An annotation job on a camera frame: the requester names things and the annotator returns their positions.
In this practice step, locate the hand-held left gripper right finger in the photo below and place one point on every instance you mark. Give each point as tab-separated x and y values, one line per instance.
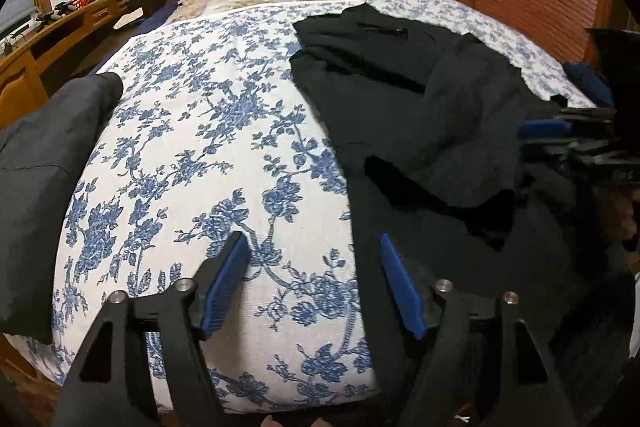
402	292

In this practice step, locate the blue floral blanket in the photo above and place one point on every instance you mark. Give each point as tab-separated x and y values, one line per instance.
200	132

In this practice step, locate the black buttoned coat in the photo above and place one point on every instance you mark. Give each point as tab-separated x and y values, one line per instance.
400	97

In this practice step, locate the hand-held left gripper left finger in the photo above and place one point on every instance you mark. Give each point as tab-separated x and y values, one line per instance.
225	287

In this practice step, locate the person's right hand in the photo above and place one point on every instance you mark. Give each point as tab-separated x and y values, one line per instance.
617	217

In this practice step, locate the wooden desk with cabinets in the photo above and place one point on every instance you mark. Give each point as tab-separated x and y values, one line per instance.
25	77

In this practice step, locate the red basket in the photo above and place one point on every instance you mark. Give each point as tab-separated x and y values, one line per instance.
80	2

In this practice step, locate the navy blue clothing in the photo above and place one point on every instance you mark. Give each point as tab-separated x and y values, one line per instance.
587	79

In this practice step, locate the black gadget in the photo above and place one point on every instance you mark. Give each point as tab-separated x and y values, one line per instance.
60	9

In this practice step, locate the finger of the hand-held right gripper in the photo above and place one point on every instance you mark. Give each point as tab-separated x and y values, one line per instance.
575	154
542	128

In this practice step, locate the dark grey folded clothing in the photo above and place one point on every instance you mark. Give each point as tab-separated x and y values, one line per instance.
40	187

